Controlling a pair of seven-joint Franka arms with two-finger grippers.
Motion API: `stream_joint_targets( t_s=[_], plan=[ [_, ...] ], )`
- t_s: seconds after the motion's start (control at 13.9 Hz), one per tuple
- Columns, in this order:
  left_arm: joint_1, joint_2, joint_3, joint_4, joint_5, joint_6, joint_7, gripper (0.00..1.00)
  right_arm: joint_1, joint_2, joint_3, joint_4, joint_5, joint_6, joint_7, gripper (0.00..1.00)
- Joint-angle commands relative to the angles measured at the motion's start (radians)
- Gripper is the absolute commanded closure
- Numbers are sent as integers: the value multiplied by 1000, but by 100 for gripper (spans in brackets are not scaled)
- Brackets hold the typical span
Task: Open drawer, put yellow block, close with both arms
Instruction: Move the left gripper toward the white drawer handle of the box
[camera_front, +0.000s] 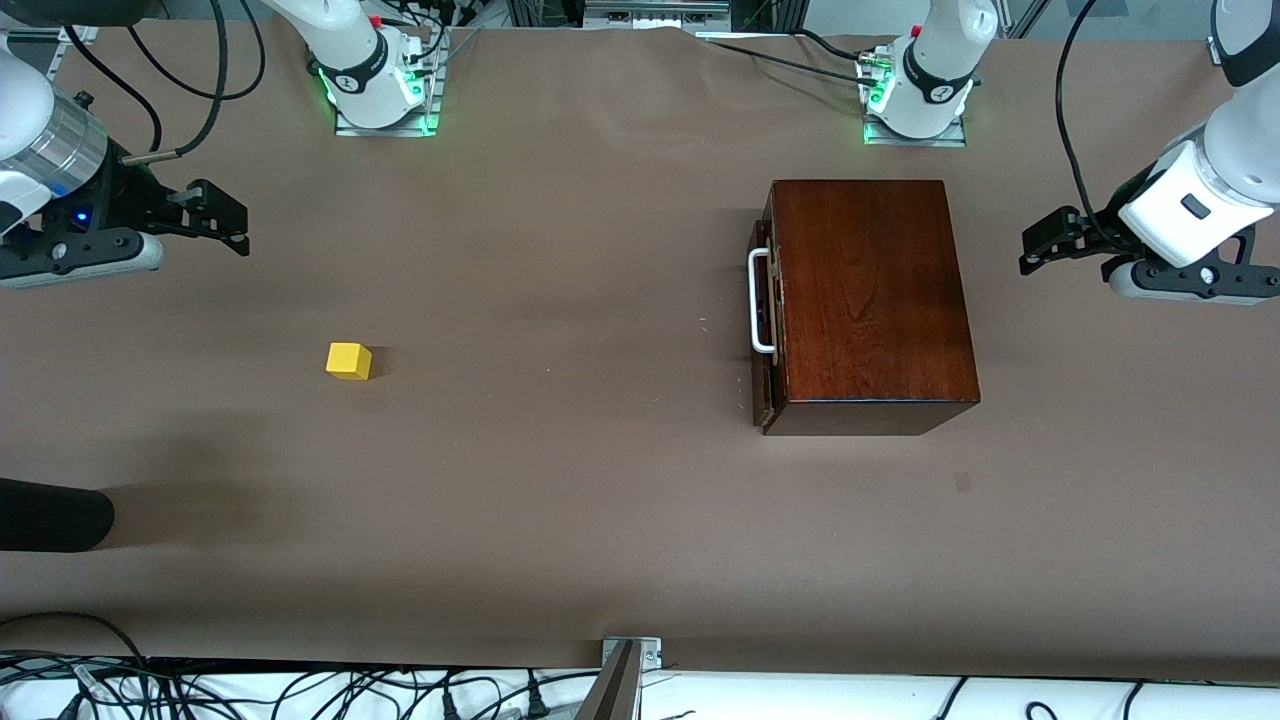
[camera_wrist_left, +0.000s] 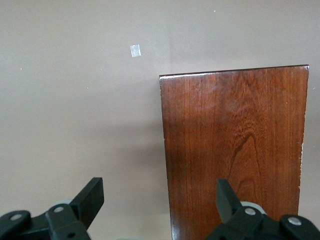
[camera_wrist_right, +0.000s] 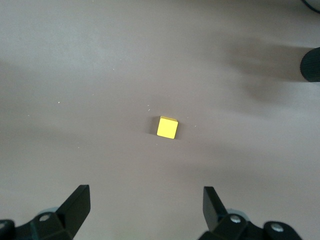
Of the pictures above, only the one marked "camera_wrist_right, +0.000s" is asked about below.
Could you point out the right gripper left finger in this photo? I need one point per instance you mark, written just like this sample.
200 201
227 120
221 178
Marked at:
72 210

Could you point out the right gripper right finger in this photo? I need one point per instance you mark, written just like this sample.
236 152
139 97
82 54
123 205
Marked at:
212 212

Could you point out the yellow cube block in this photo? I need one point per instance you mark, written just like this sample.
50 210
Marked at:
167 128

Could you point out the black ribbed cylinder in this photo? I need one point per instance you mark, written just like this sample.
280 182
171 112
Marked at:
311 65

